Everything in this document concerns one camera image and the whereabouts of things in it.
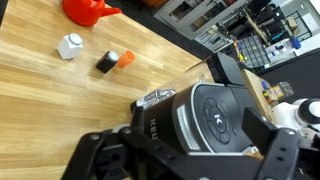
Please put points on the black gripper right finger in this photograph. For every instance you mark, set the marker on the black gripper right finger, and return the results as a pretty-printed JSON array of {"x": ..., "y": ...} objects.
[{"x": 280, "y": 150}]

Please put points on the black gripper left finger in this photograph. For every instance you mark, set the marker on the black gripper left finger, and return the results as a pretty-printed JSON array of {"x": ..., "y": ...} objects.
[{"x": 110, "y": 156}]

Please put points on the black Keurig coffee machine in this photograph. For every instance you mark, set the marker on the black Keurig coffee machine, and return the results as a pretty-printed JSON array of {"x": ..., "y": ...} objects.
[{"x": 200, "y": 116}]

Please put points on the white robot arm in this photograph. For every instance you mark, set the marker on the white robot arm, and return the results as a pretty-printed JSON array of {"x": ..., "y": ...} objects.
[{"x": 300, "y": 113}]

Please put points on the wooden box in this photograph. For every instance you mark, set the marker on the wooden box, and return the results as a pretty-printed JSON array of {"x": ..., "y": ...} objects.
[{"x": 256, "y": 90}]

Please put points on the small black orange object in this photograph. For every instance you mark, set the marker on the small black orange object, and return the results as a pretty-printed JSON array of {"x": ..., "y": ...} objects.
[{"x": 106, "y": 61}]

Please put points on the small orange cup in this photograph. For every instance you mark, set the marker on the small orange cup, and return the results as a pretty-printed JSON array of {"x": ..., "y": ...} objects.
[{"x": 126, "y": 58}]

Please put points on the red plastic watering can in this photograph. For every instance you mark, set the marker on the red plastic watering can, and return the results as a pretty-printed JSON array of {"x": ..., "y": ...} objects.
[{"x": 83, "y": 10}]

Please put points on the grey cabinet with glass doors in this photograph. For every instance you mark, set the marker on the grey cabinet with glass doors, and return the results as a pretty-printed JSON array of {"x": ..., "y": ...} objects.
[{"x": 196, "y": 16}]

